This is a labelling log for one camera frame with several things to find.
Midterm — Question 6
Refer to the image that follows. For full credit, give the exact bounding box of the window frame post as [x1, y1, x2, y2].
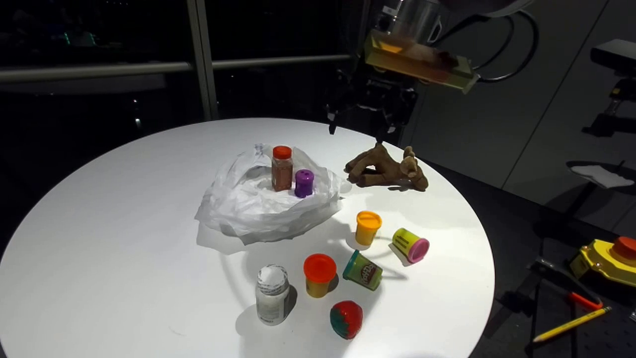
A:
[186, 0, 220, 122]

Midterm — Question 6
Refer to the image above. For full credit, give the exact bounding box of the yellow tub with green lid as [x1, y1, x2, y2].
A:
[342, 250, 384, 291]

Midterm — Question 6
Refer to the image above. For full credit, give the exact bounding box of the yellow tub with pink lid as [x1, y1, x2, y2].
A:
[392, 227, 430, 264]

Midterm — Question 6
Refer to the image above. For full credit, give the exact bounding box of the yellow emergency stop button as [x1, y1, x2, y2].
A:
[569, 236, 636, 289]

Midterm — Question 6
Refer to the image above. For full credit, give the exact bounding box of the metal handrail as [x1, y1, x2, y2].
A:
[0, 54, 354, 84]

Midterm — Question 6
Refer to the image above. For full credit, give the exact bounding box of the brown plush toy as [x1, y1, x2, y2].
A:
[344, 143, 429, 192]

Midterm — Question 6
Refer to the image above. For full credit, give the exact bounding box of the yellow tub with red lid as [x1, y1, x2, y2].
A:
[303, 253, 338, 299]

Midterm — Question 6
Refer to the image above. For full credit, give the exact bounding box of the small purple container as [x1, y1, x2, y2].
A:
[294, 169, 316, 199]

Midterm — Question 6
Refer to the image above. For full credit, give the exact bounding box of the red and green toy strawberry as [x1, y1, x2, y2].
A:
[329, 300, 364, 340]

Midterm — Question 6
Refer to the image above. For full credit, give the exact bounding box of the white plastic bag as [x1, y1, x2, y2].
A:
[195, 144, 344, 245]

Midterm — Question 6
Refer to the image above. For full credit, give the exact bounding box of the white plastic bottle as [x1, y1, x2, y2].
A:
[255, 264, 290, 326]

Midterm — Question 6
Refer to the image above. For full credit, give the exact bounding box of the yellow pencil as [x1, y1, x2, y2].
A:
[532, 306, 612, 344]

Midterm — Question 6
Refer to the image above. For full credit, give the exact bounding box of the red handled tool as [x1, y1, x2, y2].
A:
[530, 257, 605, 312]

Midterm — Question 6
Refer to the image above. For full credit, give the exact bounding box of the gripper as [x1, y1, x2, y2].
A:
[325, 66, 419, 146]

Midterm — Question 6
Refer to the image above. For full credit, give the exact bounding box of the spice bottle with orange lid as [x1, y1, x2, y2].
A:
[271, 145, 294, 192]

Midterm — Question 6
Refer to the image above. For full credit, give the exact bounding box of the camera on mount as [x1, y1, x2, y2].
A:
[581, 39, 636, 138]

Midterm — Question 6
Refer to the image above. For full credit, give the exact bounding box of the white cloth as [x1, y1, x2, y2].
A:
[570, 165, 636, 190]

